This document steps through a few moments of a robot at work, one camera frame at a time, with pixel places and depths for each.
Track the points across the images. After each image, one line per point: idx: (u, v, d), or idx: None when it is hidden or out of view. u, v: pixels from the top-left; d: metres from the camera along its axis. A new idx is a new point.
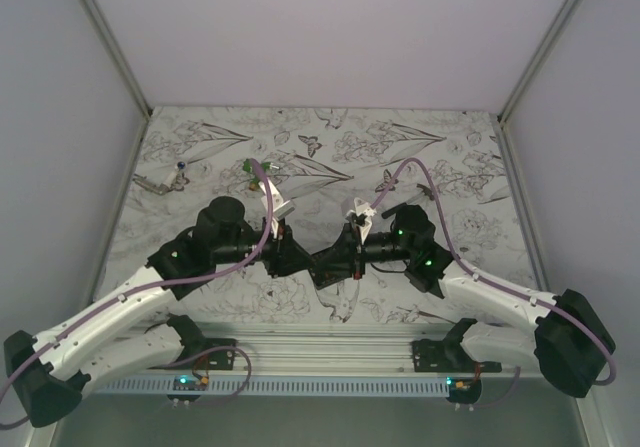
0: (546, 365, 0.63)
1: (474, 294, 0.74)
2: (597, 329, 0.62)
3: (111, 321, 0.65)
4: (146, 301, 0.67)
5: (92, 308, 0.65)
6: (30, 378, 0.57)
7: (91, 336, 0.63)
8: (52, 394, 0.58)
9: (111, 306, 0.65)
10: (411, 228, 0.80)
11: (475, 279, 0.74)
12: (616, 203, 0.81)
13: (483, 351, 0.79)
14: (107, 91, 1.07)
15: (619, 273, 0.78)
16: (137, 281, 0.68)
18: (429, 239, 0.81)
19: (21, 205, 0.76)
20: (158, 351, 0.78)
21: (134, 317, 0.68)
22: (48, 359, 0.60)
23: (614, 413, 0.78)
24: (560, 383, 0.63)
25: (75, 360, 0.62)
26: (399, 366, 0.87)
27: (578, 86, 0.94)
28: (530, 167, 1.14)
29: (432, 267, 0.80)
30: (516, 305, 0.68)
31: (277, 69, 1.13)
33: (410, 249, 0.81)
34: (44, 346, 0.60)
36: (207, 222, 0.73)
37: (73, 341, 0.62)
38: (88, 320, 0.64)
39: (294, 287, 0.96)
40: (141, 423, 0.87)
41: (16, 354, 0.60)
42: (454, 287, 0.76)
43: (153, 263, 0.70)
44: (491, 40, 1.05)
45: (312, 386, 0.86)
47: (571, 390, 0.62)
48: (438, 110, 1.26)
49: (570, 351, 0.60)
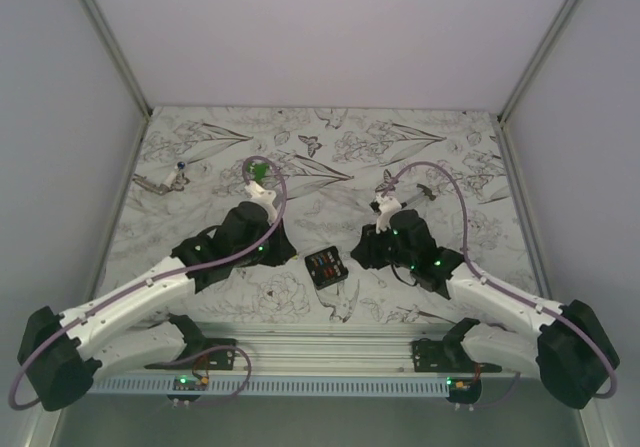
0: (545, 373, 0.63)
1: (481, 298, 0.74)
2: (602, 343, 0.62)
3: (136, 304, 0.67)
4: (171, 287, 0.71)
5: (121, 289, 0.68)
6: (56, 352, 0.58)
7: (116, 317, 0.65)
8: (74, 371, 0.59)
9: (139, 288, 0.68)
10: (403, 225, 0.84)
11: (483, 283, 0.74)
12: (617, 203, 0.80)
13: (483, 351, 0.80)
14: (107, 91, 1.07)
15: (620, 273, 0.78)
16: (162, 268, 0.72)
18: (423, 235, 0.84)
19: (21, 204, 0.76)
20: (161, 344, 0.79)
21: (156, 303, 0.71)
22: (76, 334, 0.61)
23: (614, 413, 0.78)
24: (558, 392, 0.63)
25: (100, 338, 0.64)
26: (399, 366, 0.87)
27: (579, 86, 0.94)
28: (530, 167, 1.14)
29: (439, 267, 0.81)
30: (521, 312, 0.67)
31: (277, 68, 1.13)
33: (409, 249, 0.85)
34: (73, 321, 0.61)
36: (235, 221, 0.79)
37: (101, 320, 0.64)
38: (115, 301, 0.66)
39: (294, 287, 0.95)
40: (142, 423, 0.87)
41: (42, 329, 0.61)
42: (461, 289, 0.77)
43: (177, 254, 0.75)
44: (492, 39, 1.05)
45: (312, 386, 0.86)
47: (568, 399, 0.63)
48: (438, 110, 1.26)
49: (572, 363, 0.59)
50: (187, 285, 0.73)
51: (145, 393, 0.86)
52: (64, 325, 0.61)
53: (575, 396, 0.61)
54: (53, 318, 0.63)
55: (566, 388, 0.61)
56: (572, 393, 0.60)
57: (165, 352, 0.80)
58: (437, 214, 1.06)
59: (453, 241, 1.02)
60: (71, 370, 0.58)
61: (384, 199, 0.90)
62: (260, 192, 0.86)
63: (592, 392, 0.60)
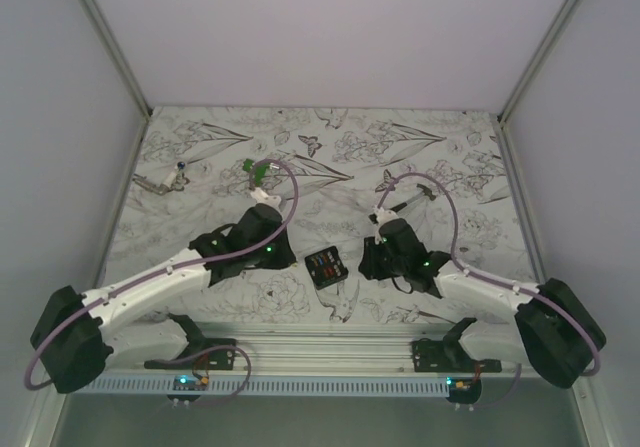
0: (530, 353, 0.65)
1: (466, 291, 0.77)
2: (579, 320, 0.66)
3: (156, 290, 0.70)
4: (188, 277, 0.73)
5: (142, 274, 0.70)
6: (78, 328, 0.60)
7: (136, 301, 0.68)
8: (93, 349, 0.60)
9: (159, 275, 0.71)
10: (390, 231, 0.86)
11: (466, 275, 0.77)
12: (616, 203, 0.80)
13: (482, 348, 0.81)
14: (107, 91, 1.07)
15: (619, 273, 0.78)
16: (181, 258, 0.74)
18: (410, 240, 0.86)
19: (21, 204, 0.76)
20: (166, 340, 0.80)
21: (175, 291, 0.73)
22: (98, 314, 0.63)
23: (614, 413, 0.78)
24: (545, 372, 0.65)
25: (120, 320, 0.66)
26: (399, 366, 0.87)
27: (578, 85, 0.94)
28: (530, 167, 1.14)
29: (428, 267, 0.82)
30: (501, 295, 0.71)
31: (277, 69, 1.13)
33: (398, 255, 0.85)
34: (96, 301, 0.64)
36: (251, 217, 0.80)
37: (122, 302, 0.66)
38: (137, 285, 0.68)
39: (294, 287, 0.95)
40: (141, 423, 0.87)
41: (64, 308, 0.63)
42: (448, 285, 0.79)
43: (194, 247, 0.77)
44: (492, 39, 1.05)
45: (312, 386, 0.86)
47: (556, 379, 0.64)
48: (438, 110, 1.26)
49: (552, 335, 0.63)
50: (204, 276, 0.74)
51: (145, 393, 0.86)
52: (86, 304, 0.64)
53: (561, 373, 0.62)
54: (75, 298, 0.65)
55: (550, 365, 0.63)
56: (557, 369, 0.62)
57: (167, 349, 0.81)
58: (437, 213, 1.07)
59: (453, 241, 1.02)
60: (89, 350, 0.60)
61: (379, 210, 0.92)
62: (264, 198, 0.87)
63: (577, 367, 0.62)
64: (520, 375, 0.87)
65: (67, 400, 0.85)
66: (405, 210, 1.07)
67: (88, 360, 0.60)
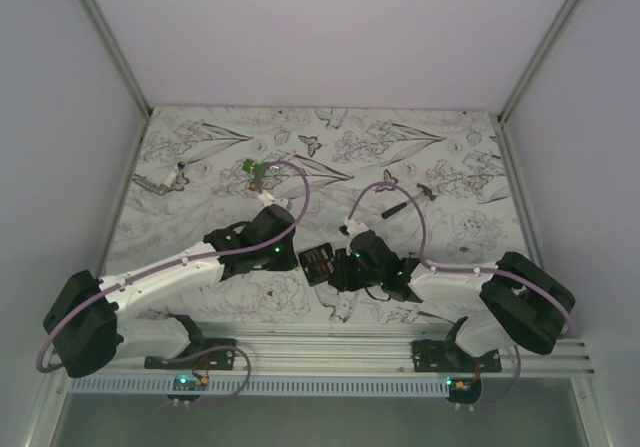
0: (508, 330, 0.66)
1: (439, 287, 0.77)
2: (542, 284, 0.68)
3: (171, 280, 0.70)
4: (203, 269, 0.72)
5: (159, 263, 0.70)
6: (93, 314, 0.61)
7: (151, 289, 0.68)
8: (105, 337, 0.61)
9: (175, 265, 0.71)
10: (363, 245, 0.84)
11: (434, 271, 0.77)
12: (616, 203, 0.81)
13: (477, 343, 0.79)
14: (107, 91, 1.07)
15: (619, 273, 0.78)
16: (196, 250, 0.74)
18: (382, 253, 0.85)
19: (22, 204, 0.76)
20: (168, 338, 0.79)
21: (189, 282, 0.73)
22: (115, 299, 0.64)
23: (617, 413, 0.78)
24: (527, 343, 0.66)
25: (135, 307, 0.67)
26: (399, 366, 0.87)
27: (579, 86, 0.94)
28: (530, 168, 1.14)
29: (402, 276, 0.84)
30: (466, 280, 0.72)
31: (277, 68, 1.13)
33: (373, 268, 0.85)
34: (113, 286, 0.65)
36: (266, 216, 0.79)
37: (138, 289, 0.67)
38: (153, 273, 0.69)
39: (294, 287, 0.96)
40: (140, 425, 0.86)
41: (81, 291, 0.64)
42: (422, 287, 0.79)
43: (209, 240, 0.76)
44: (492, 40, 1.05)
45: (312, 386, 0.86)
47: (539, 348, 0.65)
48: (438, 110, 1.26)
49: (517, 305, 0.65)
50: (217, 271, 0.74)
51: (146, 394, 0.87)
52: (103, 288, 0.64)
53: (540, 340, 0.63)
54: (92, 282, 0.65)
55: (528, 335, 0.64)
56: (536, 337, 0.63)
57: (169, 347, 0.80)
58: (437, 214, 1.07)
59: (453, 241, 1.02)
60: (105, 335, 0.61)
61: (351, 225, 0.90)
62: (271, 200, 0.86)
63: (553, 331, 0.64)
64: (520, 375, 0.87)
65: (66, 400, 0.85)
66: (405, 210, 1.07)
67: (101, 346, 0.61)
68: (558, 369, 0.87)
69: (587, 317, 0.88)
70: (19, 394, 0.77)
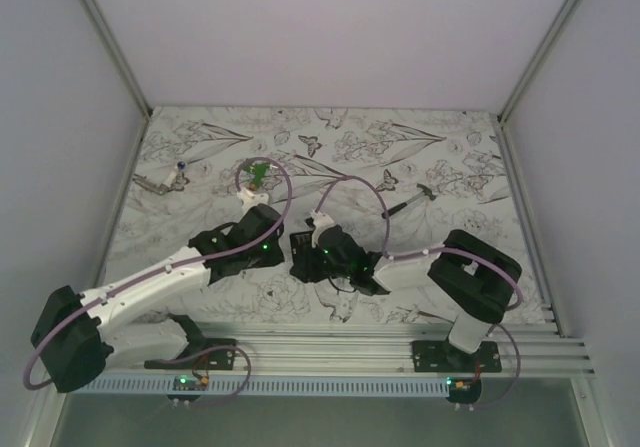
0: (463, 305, 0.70)
1: (402, 276, 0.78)
2: (486, 255, 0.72)
3: (155, 290, 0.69)
4: (188, 275, 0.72)
5: (140, 274, 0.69)
6: (78, 328, 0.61)
7: (135, 300, 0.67)
8: (92, 349, 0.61)
9: (158, 274, 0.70)
10: (331, 241, 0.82)
11: (392, 261, 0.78)
12: (617, 204, 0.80)
13: (473, 341, 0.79)
14: (107, 91, 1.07)
15: (620, 273, 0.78)
16: (180, 256, 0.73)
18: (351, 248, 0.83)
19: (22, 205, 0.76)
20: (166, 341, 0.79)
21: (176, 289, 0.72)
22: (97, 314, 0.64)
23: (617, 414, 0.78)
24: (480, 315, 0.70)
25: (120, 318, 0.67)
26: (399, 366, 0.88)
27: (578, 86, 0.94)
28: (530, 168, 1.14)
29: (369, 271, 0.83)
30: (419, 263, 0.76)
31: (277, 68, 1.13)
33: (341, 264, 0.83)
34: (94, 301, 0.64)
36: (254, 217, 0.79)
37: (120, 302, 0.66)
38: (136, 284, 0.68)
39: (294, 287, 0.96)
40: (139, 425, 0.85)
41: (63, 307, 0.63)
42: (386, 278, 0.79)
43: (194, 244, 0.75)
44: (491, 41, 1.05)
45: (312, 386, 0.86)
47: (493, 318, 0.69)
48: (438, 110, 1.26)
49: (461, 280, 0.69)
50: (204, 275, 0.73)
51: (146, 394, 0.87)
52: (85, 304, 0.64)
53: (490, 310, 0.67)
54: (74, 297, 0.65)
55: (478, 307, 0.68)
56: (485, 308, 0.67)
57: (168, 348, 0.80)
58: (437, 214, 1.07)
59: None
60: (90, 349, 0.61)
61: (317, 218, 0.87)
62: (251, 198, 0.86)
63: (501, 299, 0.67)
64: (519, 375, 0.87)
65: (67, 400, 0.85)
66: (404, 210, 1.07)
67: (89, 358, 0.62)
68: (557, 369, 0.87)
69: (587, 317, 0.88)
70: (20, 395, 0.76)
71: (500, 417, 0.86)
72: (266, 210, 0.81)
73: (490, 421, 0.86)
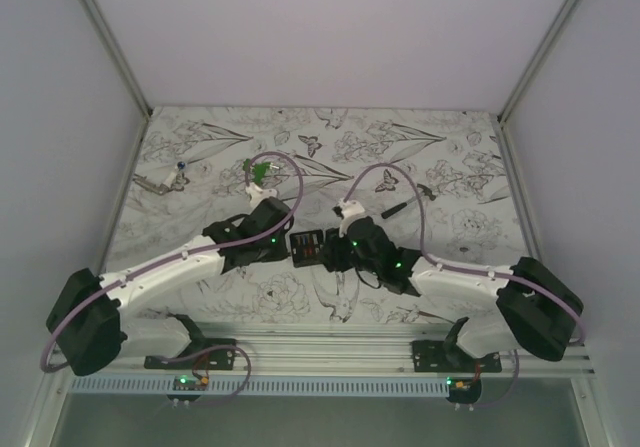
0: (518, 336, 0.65)
1: (443, 283, 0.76)
2: (555, 291, 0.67)
3: (171, 274, 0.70)
4: (203, 263, 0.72)
5: (157, 259, 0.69)
6: (96, 309, 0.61)
7: (152, 284, 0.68)
8: (109, 331, 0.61)
9: (174, 261, 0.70)
10: (363, 234, 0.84)
11: (440, 268, 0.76)
12: (617, 204, 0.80)
13: (472, 339, 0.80)
14: (107, 90, 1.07)
15: (620, 273, 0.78)
16: (195, 244, 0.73)
18: (381, 241, 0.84)
19: (21, 204, 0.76)
20: (169, 336, 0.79)
21: (190, 276, 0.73)
22: (116, 297, 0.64)
23: (617, 414, 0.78)
24: (535, 351, 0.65)
25: (137, 302, 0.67)
26: (399, 366, 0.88)
27: (579, 85, 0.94)
28: (530, 168, 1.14)
29: (403, 270, 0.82)
30: (478, 283, 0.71)
31: (277, 68, 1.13)
33: (370, 257, 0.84)
34: (114, 282, 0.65)
36: (265, 209, 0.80)
37: (139, 285, 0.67)
38: (153, 269, 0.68)
39: (294, 287, 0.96)
40: (139, 426, 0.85)
41: (83, 288, 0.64)
42: (425, 281, 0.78)
43: (208, 233, 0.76)
44: (491, 41, 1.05)
45: (312, 386, 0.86)
47: (546, 356, 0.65)
48: (438, 110, 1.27)
49: (535, 315, 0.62)
50: (218, 263, 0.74)
51: (145, 394, 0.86)
52: (104, 286, 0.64)
53: (552, 349, 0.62)
54: (93, 279, 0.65)
55: (540, 343, 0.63)
56: (547, 346, 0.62)
57: (171, 345, 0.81)
58: (437, 213, 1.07)
59: (453, 241, 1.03)
60: (107, 332, 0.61)
61: (346, 207, 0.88)
62: (259, 192, 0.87)
63: (564, 340, 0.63)
64: (519, 375, 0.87)
65: (67, 400, 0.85)
66: (404, 210, 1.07)
67: (106, 342, 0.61)
68: (557, 369, 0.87)
69: (587, 317, 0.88)
70: (19, 395, 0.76)
71: (500, 417, 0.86)
72: (277, 203, 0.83)
73: (490, 421, 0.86)
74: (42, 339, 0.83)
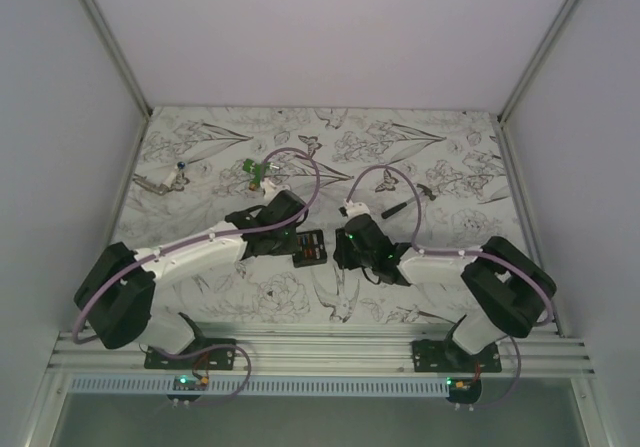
0: (487, 311, 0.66)
1: (426, 269, 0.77)
2: (525, 268, 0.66)
3: (199, 254, 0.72)
4: (228, 246, 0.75)
5: (187, 237, 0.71)
6: (133, 280, 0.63)
7: (183, 261, 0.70)
8: (143, 302, 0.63)
9: (201, 242, 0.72)
10: (355, 227, 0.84)
11: (423, 253, 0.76)
12: (617, 203, 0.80)
13: (475, 341, 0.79)
14: (107, 90, 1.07)
15: (620, 273, 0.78)
16: (219, 228, 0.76)
18: (375, 235, 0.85)
19: (21, 204, 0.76)
20: (174, 336, 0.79)
21: (214, 257, 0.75)
22: (151, 269, 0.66)
23: (616, 414, 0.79)
24: (505, 326, 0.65)
25: (167, 278, 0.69)
26: (399, 366, 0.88)
27: (579, 85, 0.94)
28: (530, 168, 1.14)
29: (393, 260, 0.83)
30: (451, 262, 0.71)
31: (276, 68, 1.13)
33: (365, 250, 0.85)
34: (148, 256, 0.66)
36: (283, 200, 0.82)
37: (172, 260, 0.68)
38: (185, 246, 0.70)
39: (294, 287, 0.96)
40: (139, 426, 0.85)
41: (117, 260, 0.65)
42: (411, 269, 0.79)
43: (232, 220, 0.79)
44: (491, 41, 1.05)
45: (312, 386, 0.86)
47: (515, 331, 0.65)
48: (438, 110, 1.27)
49: (498, 288, 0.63)
50: (240, 248, 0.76)
51: (146, 394, 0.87)
52: (139, 259, 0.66)
53: (516, 323, 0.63)
54: (127, 252, 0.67)
55: (506, 317, 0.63)
56: (512, 320, 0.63)
57: (170, 347, 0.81)
58: (437, 213, 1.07)
59: (453, 240, 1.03)
60: (142, 303, 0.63)
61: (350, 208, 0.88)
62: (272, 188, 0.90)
63: (530, 316, 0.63)
64: (520, 375, 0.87)
65: (67, 401, 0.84)
66: (404, 210, 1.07)
67: (138, 313, 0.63)
68: (557, 369, 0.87)
69: (587, 318, 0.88)
70: (19, 395, 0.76)
71: (501, 417, 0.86)
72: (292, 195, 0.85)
73: (490, 421, 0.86)
74: (42, 340, 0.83)
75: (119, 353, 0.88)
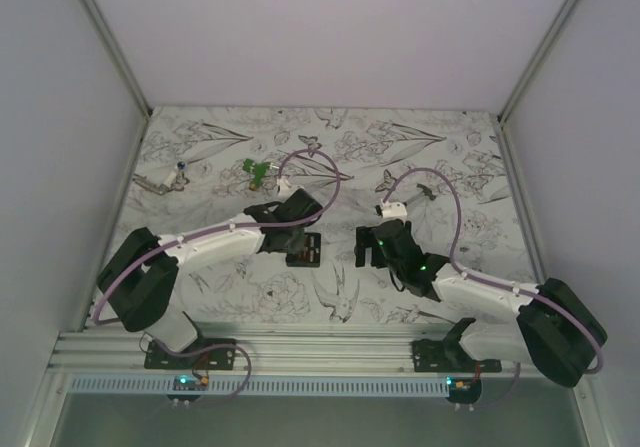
0: (532, 353, 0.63)
1: (464, 291, 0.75)
2: (580, 317, 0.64)
3: (221, 244, 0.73)
4: (248, 237, 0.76)
5: (207, 228, 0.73)
6: (157, 265, 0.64)
7: (205, 249, 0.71)
8: (165, 287, 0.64)
9: (222, 231, 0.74)
10: (388, 234, 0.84)
11: (465, 277, 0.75)
12: (619, 203, 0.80)
13: (479, 345, 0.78)
14: (107, 90, 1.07)
15: (621, 272, 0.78)
16: (239, 220, 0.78)
18: (406, 243, 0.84)
19: (21, 204, 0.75)
20: (173, 337, 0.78)
21: (233, 248, 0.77)
22: (174, 254, 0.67)
23: (617, 415, 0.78)
24: (550, 372, 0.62)
25: (189, 264, 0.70)
26: (399, 366, 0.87)
27: (581, 84, 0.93)
28: (530, 167, 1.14)
29: (426, 272, 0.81)
30: (501, 297, 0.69)
31: (276, 67, 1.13)
33: (395, 256, 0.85)
34: (171, 242, 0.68)
36: (299, 198, 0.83)
37: (194, 247, 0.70)
38: (206, 235, 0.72)
39: (294, 287, 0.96)
40: (139, 427, 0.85)
41: (142, 244, 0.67)
42: (447, 288, 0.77)
43: (250, 212, 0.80)
44: (492, 41, 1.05)
45: (312, 386, 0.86)
47: (560, 378, 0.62)
48: (438, 110, 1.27)
49: (554, 337, 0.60)
50: (259, 239, 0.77)
51: (145, 395, 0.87)
52: (162, 244, 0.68)
53: (564, 371, 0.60)
54: (151, 238, 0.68)
55: (556, 366, 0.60)
56: (562, 370, 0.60)
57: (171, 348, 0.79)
58: (437, 214, 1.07)
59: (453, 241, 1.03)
60: (164, 287, 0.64)
61: (387, 207, 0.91)
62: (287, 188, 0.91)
63: (580, 366, 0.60)
64: (519, 375, 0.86)
65: (67, 401, 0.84)
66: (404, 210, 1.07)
67: (158, 299, 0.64)
68: None
69: None
70: (18, 395, 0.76)
71: (500, 417, 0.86)
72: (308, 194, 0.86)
73: (490, 421, 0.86)
74: (42, 340, 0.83)
75: (119, 353, 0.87)
